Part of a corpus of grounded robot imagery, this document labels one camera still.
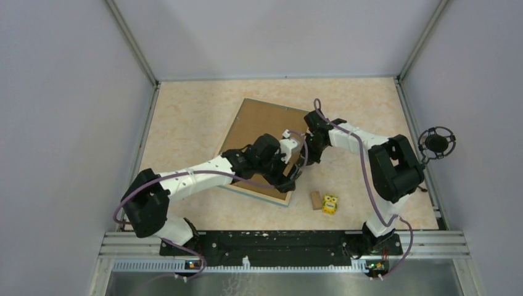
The aluminium rail frame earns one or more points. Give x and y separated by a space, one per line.
123 251

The black microphone tripod stand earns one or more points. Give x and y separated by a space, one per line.
417 174

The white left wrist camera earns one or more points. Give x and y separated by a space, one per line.
289 144

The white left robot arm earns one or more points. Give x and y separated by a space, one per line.
146 202

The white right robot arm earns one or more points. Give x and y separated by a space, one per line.
391 170

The yellow owl toy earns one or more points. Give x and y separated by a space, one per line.
330 204

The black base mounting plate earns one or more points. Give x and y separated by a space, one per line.
284 248

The brown cardboard backing board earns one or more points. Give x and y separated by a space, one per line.
265 122

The small wooden block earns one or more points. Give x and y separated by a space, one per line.
316 200

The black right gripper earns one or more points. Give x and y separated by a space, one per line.
311 158

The black microphone with orange tip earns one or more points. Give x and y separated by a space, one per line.
436 143

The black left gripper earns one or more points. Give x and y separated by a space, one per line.
286 183

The wooden picture frame blue edges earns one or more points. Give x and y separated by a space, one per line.
228 139

